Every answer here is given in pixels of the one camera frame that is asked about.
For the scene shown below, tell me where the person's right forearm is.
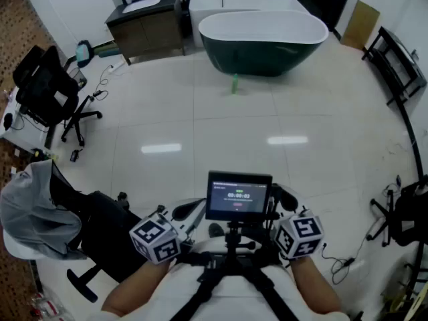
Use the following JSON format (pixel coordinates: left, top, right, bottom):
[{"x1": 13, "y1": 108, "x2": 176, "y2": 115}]
[{"x1": 289, "y1": 255, "x2": 342, "y2": 314}]

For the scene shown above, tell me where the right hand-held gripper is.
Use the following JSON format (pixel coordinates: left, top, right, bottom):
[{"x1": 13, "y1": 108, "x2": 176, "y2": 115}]
[{"x1": 272, "y1": 185, "x2": 324, "y2": 261}]

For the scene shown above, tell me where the person's left forearm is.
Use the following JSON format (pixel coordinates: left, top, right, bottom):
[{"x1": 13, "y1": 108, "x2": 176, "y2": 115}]
[{"x1": 102, "y1": 257, "x2": 178, "y2": 317}]

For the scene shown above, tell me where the wooden vanity cabinet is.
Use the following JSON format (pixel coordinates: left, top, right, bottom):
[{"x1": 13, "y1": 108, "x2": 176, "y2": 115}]
[{"x1": 105, "y1": 0, "x2": 187, "y2": 66}]

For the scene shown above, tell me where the white plastic chair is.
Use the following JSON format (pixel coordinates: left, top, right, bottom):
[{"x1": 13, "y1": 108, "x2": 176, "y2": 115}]
[{"x1": 2, "y1": 227, "x2": 47, "y2": 260}]

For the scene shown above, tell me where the white built-in bathtub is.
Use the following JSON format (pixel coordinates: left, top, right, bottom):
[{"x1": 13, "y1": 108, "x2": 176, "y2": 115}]
[{"x1": 189, "y1": 0, "x2": 310, "y2": 48}]

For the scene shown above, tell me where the black cable with adapter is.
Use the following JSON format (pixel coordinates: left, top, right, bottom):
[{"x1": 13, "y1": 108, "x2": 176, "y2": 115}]
[{"x1": 95, "y1": 65, "x2": 114, "y2": 102}]

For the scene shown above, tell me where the black metal rack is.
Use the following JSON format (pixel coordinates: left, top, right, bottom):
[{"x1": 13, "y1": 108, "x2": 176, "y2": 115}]
[{"x1": 361, "y1": 26, "x2": 428, "y2": 106}]

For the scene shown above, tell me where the black mesh wastebasket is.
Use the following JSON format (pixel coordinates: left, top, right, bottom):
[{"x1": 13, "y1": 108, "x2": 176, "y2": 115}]
[{"x1": 68, "y1": 66, "x2": 88, "y2": 88}]

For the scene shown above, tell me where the dark green rolled mat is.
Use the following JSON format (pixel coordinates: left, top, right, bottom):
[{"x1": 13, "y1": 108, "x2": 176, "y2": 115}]
[{"x1": 98, "y1": 47, "x2": 122, "y2": 59}]

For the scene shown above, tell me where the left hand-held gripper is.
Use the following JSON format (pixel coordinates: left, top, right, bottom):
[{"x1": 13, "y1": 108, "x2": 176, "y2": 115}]
[{"x1": 129, "y1": 197, "x2": 207, "y2": 265}]

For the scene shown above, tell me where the cardboard sheet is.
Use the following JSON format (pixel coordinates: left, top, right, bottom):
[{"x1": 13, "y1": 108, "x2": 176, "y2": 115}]
[{"x1": 340, "y1": 0, "x2": 381, "y2": 50}]

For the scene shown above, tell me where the white sink basin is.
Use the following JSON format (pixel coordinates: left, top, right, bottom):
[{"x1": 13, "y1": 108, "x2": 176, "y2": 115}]
[{"x1": 122, "y1": 0, "x2": 163, "y2": 14}]

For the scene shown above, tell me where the dark green freestanding bathtub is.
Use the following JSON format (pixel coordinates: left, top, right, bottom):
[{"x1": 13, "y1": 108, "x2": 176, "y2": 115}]
[{"x1": 198, "y1": 10, "x2": 330, "y2": 78}]

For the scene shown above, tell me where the black office chair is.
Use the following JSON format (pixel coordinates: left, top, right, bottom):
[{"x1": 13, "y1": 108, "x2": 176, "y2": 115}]
[
  {"x1": 369, "y1": 175, "x2": 428, "y2": 247},
  {"x1": 12, "y1": 44, "x2": 103, "y2": 146},
  {"x1": 49, "y1": 160, "x2": 148, "y2": 304}
]

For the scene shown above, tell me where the grey jacket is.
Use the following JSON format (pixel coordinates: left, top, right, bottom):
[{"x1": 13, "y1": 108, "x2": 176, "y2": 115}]
[{"x1": 0, "y1": 160, "x2": 83, "y2": 260}]

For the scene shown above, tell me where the person's white shirt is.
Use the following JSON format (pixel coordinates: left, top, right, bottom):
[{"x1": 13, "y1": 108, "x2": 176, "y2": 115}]
[{"x1": 88, "y1": 235, "x2": 350, "y2": 321}]

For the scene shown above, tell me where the black chest monitor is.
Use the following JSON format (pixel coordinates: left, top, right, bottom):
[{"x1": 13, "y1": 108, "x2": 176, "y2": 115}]
[{"x1": 205, "y1": 171, "x2": 274, "y2": 223}]

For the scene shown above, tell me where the white desk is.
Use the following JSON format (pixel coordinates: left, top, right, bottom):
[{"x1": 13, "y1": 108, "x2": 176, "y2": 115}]
[{"x1": 0, "y1": 85, "x2": 51, "y2": 150}]

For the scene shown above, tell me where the teal backpack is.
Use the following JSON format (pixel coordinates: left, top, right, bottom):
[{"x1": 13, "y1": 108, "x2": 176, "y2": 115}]
[{"x1": 76, "y1": 40, "x2": 94, "y2": 68}]

